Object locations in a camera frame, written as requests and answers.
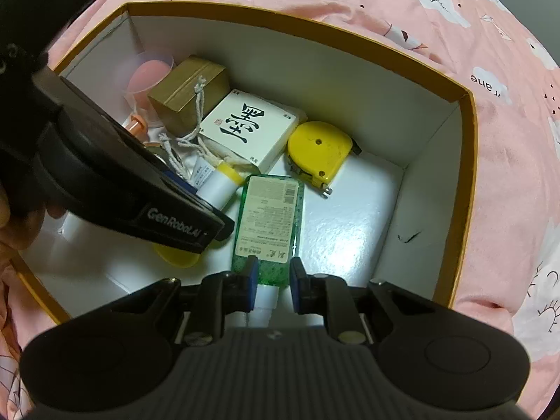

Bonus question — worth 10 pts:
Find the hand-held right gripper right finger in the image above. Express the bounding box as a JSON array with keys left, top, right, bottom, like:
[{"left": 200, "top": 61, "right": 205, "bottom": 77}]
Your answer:
[{"left": 289, "top": 257, "right": 443, "bottom": 344}]

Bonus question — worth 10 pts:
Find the yellow round lid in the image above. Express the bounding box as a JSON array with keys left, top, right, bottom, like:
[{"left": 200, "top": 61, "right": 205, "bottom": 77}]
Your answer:
[{"left": 153, "top": 240, "right": 202, "bottom": 269}]

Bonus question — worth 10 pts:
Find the white cord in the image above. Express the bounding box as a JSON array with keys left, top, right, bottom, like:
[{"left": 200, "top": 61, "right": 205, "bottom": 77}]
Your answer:
[{"left": 160, "top": 76, "right": 235, "bottom": 184}]

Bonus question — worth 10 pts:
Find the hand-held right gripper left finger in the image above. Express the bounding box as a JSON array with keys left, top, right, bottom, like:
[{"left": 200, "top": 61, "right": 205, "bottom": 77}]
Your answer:
[{"left": 109, "top": 255, "right": 260, "bottom": 344}]

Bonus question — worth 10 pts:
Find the clear plastic cup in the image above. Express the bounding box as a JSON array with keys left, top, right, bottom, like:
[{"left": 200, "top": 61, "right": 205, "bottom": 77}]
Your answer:
[{"left": 120, "top": 48, "right": 178, "bottom": 125}]

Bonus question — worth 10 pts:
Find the person's left hand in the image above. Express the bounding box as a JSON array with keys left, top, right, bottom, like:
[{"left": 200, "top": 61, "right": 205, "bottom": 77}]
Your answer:
[{"left": 0, "top": 186, "right": 67, "bottom": 264}]

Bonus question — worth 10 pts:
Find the yellow tape measure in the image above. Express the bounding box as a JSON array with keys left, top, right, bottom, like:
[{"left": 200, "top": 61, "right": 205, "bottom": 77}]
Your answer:
[{"left": 286, "top": 120, "right": 364, "bottom": 200}]

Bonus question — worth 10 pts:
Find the green bottle with white cap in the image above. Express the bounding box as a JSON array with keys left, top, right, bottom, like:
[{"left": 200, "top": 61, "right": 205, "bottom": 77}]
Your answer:
[{"left": 232, "top": 174, "right": 306, "bottom": 329}]

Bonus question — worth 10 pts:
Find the white box with gold rim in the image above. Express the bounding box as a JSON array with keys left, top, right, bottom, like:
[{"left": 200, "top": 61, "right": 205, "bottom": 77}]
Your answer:
[{"left": 9, "top": 2, "right": 477, "bottom": 325}]

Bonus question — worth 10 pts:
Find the white tube with yellow band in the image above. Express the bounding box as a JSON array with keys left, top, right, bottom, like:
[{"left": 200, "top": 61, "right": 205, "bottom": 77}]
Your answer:
[{"left": 190, "top": 155, "right": 246, "bottom": 211}]

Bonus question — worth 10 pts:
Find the brown cardboard box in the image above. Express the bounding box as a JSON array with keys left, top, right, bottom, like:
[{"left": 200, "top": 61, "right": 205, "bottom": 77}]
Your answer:
[{"left": 147, "top": 55, "right": 231, "bottom": 138}]

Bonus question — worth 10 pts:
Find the white box with black print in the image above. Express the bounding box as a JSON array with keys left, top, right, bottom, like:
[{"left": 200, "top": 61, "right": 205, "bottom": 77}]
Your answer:
[{"left": 199, "top": 90, "right": 302, "bottom": 176}]

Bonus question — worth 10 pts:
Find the pink cloud print bedsheet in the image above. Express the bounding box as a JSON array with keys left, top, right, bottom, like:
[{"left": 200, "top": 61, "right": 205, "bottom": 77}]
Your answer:
[{"left": 0, "top": 0, "right": 560, "bottom": 420}]

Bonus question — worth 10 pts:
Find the pink makeup sponge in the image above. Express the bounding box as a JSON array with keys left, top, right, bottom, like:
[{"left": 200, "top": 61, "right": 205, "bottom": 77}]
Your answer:
[{"left": 131, "top": 60, "right": 174, "bottom": 98}]

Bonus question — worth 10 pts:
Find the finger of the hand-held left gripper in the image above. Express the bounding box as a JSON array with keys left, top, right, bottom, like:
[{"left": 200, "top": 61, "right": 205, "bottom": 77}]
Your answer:
[{"left": 159, "top": 170, "right": 211, "bottom": 205}]

